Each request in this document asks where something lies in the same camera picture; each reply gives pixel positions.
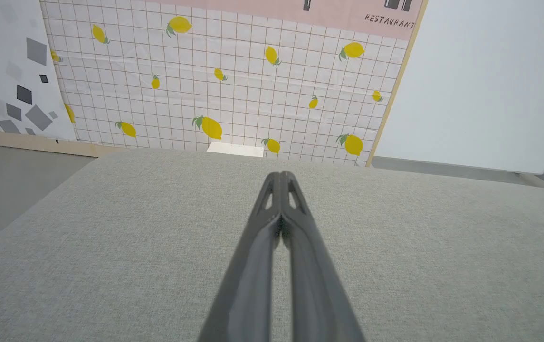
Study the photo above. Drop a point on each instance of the plain white board panel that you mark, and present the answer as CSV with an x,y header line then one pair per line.
x,y
490,85

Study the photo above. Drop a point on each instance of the grey geometric pattern wall panel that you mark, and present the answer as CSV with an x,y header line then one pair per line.
x,y
5,71

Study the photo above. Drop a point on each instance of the wooden baseboard strip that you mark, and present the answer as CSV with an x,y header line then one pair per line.
x,y
24,145

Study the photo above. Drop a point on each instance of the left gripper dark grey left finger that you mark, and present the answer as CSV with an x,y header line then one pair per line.
x,y
248,266

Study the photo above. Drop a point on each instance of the small white flat sheet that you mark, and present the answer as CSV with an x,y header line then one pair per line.
x,y
236,149

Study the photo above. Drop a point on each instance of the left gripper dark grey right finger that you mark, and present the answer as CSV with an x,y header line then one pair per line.
x,y
312,275

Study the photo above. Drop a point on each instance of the lemon print grid backdrop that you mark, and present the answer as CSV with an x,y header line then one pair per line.
x,y
252,95

